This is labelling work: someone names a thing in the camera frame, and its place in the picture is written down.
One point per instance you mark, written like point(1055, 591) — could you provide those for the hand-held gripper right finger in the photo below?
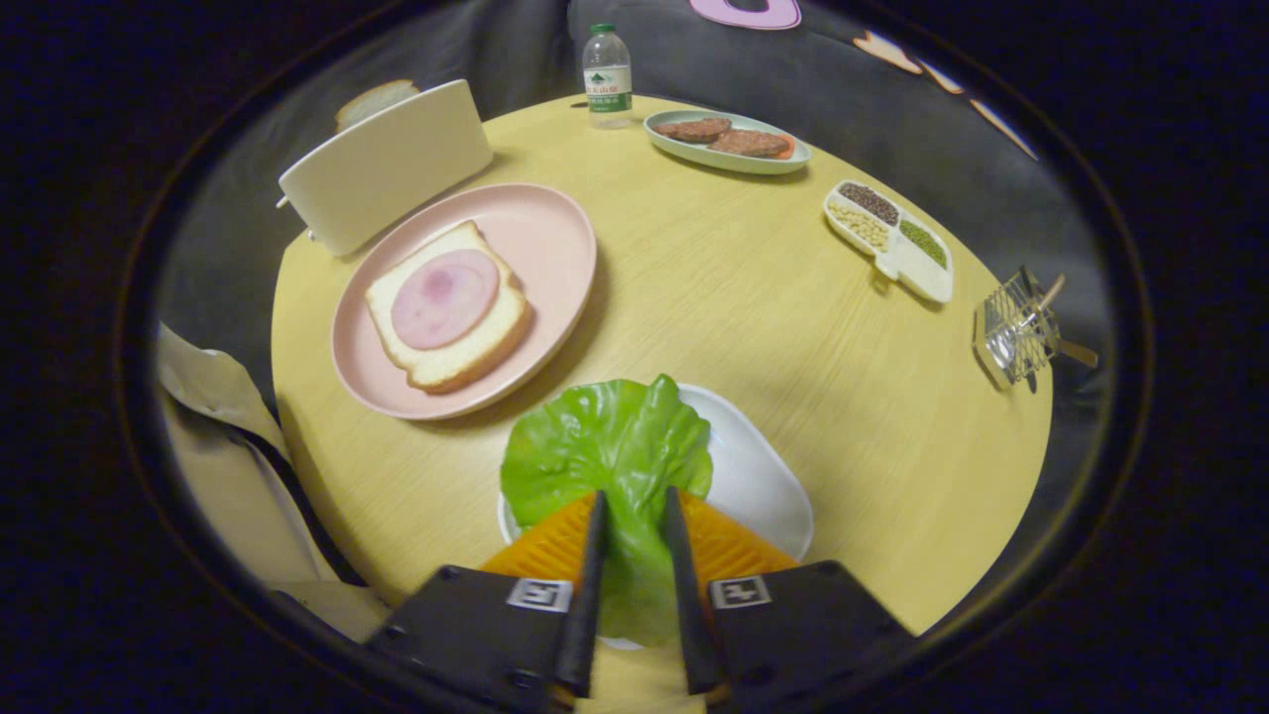
point(686, 595)

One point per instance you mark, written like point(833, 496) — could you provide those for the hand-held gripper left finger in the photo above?
point(585, 595)

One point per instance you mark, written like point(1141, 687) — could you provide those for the green lettuce leaf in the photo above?
point(605, 446)

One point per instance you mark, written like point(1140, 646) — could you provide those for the toasted bread slice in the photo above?
point(377, 99)

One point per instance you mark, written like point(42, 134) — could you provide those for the white plate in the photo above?
point(753, 476)

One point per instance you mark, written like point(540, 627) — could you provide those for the white bread slice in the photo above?
point(466, 362)

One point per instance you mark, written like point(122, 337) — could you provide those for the pink plate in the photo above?
point(545, 238)

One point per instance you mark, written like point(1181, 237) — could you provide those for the beige cloth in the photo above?
point(228, 476)

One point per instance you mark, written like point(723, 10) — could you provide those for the white divided dish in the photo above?
point(922, 283)

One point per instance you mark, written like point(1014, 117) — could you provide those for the yellow beans pile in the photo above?
point(859, 225)

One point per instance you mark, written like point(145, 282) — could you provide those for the clear glass utensil cup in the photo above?
point(1011, 332)

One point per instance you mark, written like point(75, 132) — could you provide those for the green beans pile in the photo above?
point(924, 243)

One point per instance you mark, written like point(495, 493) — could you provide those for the dark brown beans pile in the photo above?
point(869, 202)

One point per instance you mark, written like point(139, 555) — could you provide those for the pale green plate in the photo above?
point(724, 160)

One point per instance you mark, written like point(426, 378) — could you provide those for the brown meat piece orange edge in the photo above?
point(749, 143)

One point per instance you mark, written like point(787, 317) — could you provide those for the wooden spoon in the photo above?
point(1079, 353)

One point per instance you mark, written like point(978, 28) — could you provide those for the white toaster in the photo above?
point(387, 169)

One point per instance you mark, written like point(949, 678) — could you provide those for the wooden stick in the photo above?
point(1049, 294)

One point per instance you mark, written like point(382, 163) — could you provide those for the clear water bottle green cap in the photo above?
point(607, 84)

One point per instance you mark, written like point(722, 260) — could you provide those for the black backdrop cloth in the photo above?
point(516, 50)

